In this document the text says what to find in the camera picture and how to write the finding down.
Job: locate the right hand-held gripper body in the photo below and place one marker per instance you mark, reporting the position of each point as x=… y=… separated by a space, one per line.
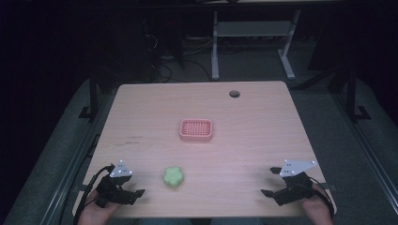
x=296 y=184

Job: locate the pink slotted soap dish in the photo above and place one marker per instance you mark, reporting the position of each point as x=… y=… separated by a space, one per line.
x=196 y=130

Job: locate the person's left hand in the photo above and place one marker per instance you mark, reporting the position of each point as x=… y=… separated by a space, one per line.
x=97 y=213

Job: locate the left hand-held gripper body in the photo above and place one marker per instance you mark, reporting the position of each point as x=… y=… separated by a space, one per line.
x=113 y=191

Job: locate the white metal desk frame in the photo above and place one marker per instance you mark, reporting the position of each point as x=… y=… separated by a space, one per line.
x=250 y=28

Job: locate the black metal stand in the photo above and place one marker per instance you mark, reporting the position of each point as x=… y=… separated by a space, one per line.
x=353 y=93
x=92 y=93

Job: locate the green flower-shaped soap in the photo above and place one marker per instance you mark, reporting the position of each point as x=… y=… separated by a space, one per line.
x=173 y=177

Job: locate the person's right hand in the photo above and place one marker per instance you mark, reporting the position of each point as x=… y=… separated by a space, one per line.
x=316 y=208

